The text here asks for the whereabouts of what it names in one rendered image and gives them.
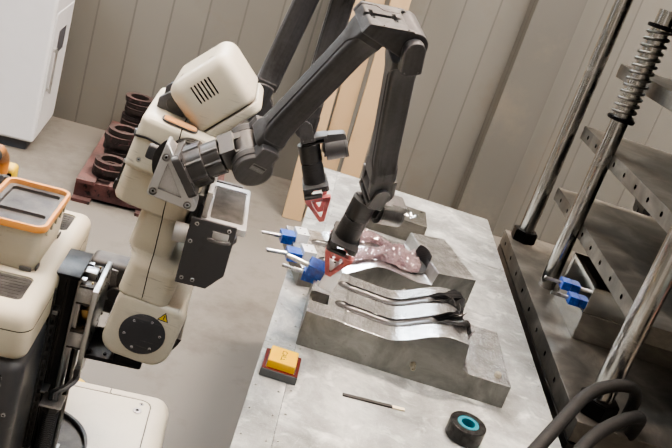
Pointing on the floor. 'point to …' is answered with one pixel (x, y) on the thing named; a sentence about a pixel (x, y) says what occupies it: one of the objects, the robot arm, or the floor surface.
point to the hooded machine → (31, 37)
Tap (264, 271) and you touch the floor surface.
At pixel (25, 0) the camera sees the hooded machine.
